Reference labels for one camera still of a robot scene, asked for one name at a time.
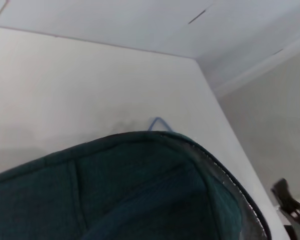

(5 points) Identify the clear lunch box blue rim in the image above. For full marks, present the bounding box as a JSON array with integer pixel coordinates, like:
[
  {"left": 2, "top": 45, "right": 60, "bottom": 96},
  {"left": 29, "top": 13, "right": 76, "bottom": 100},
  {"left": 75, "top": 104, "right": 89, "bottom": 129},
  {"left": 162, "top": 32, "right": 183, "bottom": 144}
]
[{"left": 147, "top": 116, "right": 175, "bottom": 132}]

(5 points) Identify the dark teal lunch bag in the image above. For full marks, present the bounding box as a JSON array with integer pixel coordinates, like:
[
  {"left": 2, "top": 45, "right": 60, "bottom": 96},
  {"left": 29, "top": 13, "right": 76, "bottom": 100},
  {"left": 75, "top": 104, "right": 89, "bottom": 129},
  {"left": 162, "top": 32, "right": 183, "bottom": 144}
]
[{"left": 0, "top": 130, "right": 270, "bottom": 240}]

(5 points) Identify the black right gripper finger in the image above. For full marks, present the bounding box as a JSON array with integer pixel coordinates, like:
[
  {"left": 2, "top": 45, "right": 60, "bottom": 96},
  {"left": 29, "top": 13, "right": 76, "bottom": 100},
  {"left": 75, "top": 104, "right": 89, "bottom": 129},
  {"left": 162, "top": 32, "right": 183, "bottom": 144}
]
[
  {"left": 284, "top": 225, "right": 300, "bottom": 240},
  {"left": 270, "top": 177, "right": 300, "bottom": 223}
]

